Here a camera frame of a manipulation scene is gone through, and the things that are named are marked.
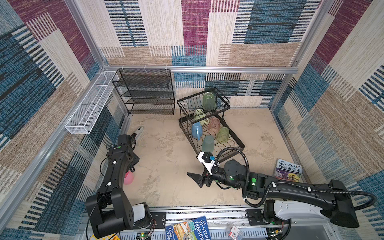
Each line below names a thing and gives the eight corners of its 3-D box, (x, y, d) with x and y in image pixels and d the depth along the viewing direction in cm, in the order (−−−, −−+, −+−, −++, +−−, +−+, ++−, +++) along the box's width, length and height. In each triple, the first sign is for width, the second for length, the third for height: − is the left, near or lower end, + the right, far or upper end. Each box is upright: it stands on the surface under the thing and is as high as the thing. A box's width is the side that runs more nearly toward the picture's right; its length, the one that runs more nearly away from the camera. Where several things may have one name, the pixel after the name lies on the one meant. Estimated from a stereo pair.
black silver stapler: (132, 141, 106) (130, 137, 102) (141, 128, 113) (139, 124, 109) (136, 142, 105) (134, 138, 101) (145, 130, 112) (143, 125, 108)
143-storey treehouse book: (273, 176, 89) (276, 174, 86) (275, 159, 96) (277, 157, 93) (298, 186, 85) (302, 184, 83) (298, 167, 92) (301, 165, 90)
